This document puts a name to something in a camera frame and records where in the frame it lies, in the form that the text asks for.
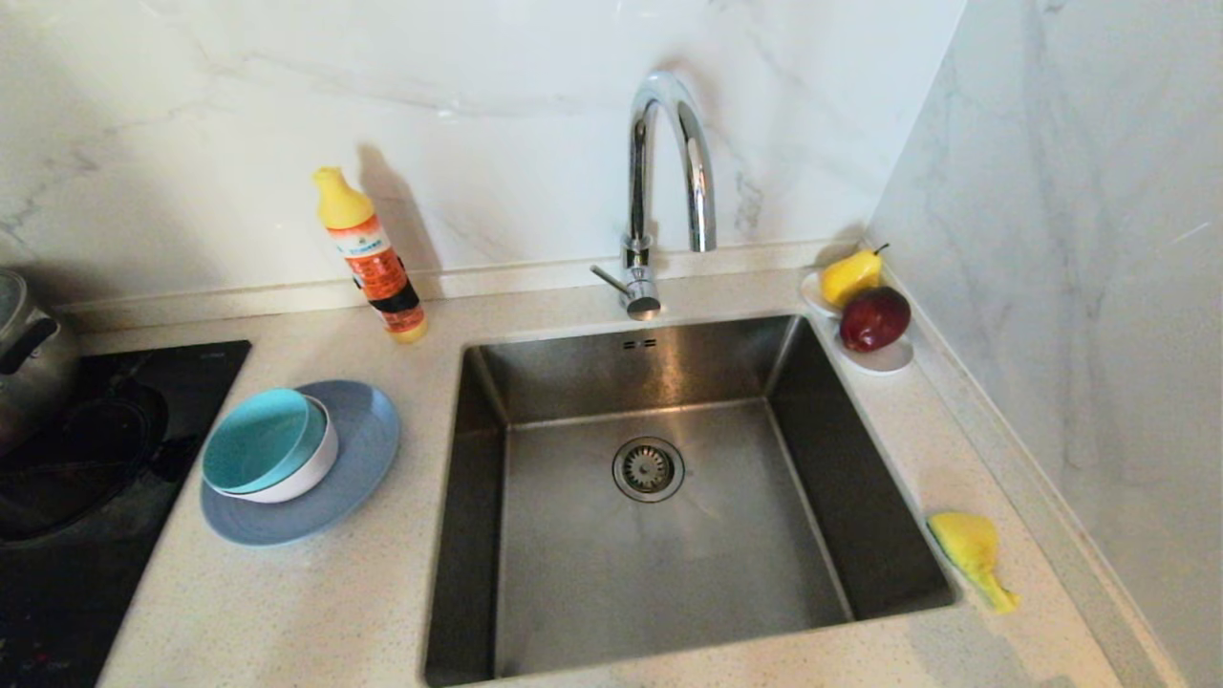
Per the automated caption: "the yellow orange detergent bottle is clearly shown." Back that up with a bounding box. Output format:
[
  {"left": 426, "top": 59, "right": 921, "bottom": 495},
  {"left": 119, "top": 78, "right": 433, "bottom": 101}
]
[{"left": 312, "top": 166, "right": 428, "bottom": 343}]

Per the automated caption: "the blue-grey plate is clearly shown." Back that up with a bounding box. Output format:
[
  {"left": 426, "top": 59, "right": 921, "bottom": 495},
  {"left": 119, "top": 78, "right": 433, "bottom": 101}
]
[{"left": 199, "top": 379, "right": 401, "bottom": 548}]

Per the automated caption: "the pink bowl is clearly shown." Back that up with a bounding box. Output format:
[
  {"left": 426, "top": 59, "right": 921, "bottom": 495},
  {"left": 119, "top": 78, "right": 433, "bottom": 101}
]
[{"left": 208, "top": 394, "right": 340, "bottom": 505}]

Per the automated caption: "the teal bowl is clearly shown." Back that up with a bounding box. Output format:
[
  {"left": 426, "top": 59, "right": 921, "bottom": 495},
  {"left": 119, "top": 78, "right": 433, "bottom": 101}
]
[{"left": 201, "top": 387, "right": 329, "bottom": 496}]

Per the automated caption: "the yellow green sponge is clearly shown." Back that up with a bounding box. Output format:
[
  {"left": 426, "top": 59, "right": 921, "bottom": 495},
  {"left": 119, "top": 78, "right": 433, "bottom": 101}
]
[{"left": 927, "top": 511, "right": 1021, "bottom": 615}]

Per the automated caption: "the stainless steel sink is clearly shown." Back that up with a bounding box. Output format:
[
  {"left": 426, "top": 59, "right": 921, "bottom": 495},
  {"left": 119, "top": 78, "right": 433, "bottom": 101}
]
[{"left": 423, "top": 313, "right": 961, "bottom": 687}]

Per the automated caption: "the round metal drain strainer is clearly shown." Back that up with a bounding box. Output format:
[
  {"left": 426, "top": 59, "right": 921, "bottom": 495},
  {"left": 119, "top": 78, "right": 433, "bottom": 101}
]
[{"left": 611, "top": 437, "right": 686, "bottom": 504}]

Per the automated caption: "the chrome gooseneck faucet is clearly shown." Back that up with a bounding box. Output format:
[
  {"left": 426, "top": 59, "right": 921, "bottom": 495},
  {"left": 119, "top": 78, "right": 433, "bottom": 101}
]
[{"left": 590, "top": 70, "right": 718, "bottom": 322}]

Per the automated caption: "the small white dish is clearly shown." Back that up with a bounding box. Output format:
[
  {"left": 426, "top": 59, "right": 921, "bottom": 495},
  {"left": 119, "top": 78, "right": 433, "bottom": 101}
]
[
  {"left": 834, "top": 334, "right": 915, "bottom": 376},
  {"left": 800, "top": 270, "right": 847, "bottom": 318}
]

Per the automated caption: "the yellow pear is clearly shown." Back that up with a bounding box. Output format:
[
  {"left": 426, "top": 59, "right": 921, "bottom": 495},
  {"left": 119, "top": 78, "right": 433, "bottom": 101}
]
[{"left": 820, "top": 243, "right": 890, "bottom": 311}]

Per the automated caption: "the dark red apple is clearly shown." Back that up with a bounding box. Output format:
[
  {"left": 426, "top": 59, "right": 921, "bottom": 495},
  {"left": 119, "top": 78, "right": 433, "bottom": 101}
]
[{"left": 839, "top": 286, "right": 912, "bottom": 354}]

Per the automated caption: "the black induction cooktop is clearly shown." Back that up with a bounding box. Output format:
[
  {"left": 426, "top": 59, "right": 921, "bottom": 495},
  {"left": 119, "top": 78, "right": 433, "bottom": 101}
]
[{"left": 0, "top": 339, "right": 253, "bottom": 688}]

